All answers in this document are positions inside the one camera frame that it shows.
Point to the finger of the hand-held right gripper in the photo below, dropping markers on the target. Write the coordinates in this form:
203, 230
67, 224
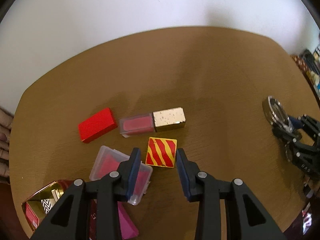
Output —
297, 123
282, 133

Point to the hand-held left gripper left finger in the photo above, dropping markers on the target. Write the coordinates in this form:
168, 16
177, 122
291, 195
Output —
133, 172

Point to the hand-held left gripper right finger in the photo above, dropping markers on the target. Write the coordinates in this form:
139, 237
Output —
183, 180

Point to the clear plastic box red contents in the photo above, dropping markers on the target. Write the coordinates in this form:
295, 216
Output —
107, 165

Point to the yellow red striped cube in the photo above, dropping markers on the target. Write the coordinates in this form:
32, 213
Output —
161, 152

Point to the pink lip gloss gold cap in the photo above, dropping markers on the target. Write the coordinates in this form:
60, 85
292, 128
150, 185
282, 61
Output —
140, 125

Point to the bright red small box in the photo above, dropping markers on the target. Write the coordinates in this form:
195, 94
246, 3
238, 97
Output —
97, 125

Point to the black white zigzag cube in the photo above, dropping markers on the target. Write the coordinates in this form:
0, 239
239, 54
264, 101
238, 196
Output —
46, 205

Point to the red tin box gold inside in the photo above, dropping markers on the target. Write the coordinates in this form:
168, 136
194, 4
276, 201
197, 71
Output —
37, 196

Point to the pink flat object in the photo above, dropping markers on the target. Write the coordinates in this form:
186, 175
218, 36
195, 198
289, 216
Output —
127, 226

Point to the cluttered side shelf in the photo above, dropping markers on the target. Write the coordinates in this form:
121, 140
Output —
310, 67

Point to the beige leaf print curtain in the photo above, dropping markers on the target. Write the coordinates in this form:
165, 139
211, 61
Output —
4, 142

